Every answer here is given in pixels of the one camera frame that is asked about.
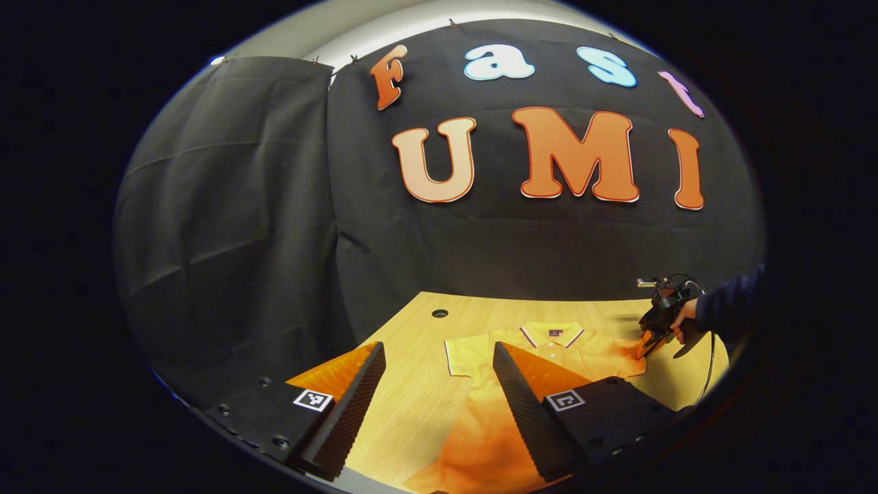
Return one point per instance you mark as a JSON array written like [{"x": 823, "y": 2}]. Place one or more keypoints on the orange T-shirt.
[{"x": 480, "y": 439}]

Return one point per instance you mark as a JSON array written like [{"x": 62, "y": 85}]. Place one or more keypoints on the black backdrop cloth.
[{"x": 274, "y": 240}]

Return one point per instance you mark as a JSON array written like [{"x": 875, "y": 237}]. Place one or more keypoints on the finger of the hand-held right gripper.
[{"x": 648, "y": 345}]

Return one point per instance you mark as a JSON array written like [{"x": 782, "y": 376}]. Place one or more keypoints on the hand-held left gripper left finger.
[{"x": 353, "y": 412}]

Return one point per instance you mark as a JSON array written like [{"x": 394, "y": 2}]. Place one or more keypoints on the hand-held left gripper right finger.
[{"x": 525, "y": 412}]

